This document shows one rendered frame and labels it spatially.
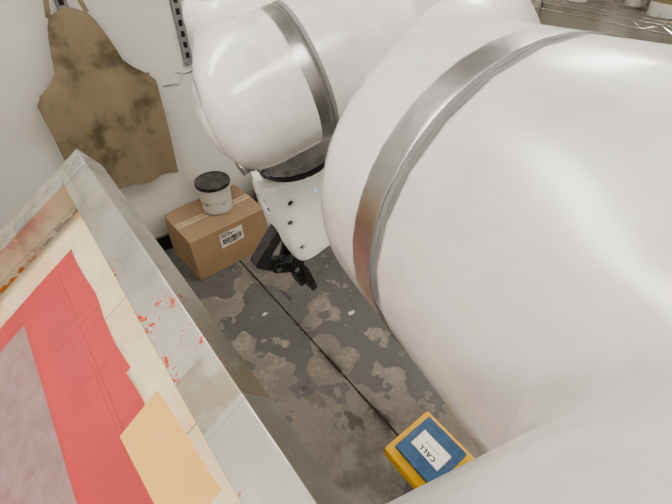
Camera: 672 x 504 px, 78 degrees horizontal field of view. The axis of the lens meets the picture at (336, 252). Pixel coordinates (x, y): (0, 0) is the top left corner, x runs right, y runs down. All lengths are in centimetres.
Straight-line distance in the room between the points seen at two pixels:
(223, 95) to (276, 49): 3
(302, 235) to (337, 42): 20
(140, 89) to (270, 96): 222
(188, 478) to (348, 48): 30
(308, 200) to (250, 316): 203
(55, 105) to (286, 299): 145
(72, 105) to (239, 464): 217
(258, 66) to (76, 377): 36
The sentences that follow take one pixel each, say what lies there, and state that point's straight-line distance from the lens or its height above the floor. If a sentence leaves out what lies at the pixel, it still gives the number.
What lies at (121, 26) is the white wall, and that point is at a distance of 240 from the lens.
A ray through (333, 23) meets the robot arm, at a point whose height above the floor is 176.
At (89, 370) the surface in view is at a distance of 47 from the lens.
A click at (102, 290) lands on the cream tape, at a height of 149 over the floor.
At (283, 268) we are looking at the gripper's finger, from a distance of 42.
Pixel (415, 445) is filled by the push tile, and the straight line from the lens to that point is 93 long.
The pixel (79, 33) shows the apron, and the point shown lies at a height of 130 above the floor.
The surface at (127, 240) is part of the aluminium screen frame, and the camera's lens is 44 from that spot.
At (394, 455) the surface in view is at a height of 95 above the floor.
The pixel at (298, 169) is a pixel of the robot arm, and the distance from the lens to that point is 34.
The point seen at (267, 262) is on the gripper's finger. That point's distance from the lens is 41.
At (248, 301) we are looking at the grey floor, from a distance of 245.
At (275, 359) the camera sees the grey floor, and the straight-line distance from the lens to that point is 219.
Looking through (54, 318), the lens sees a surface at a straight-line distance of 55.
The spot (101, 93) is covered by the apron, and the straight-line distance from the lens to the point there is 238.
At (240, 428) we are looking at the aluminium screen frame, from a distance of 29.
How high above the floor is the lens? 181
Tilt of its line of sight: 42 degrees down
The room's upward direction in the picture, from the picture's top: straight up
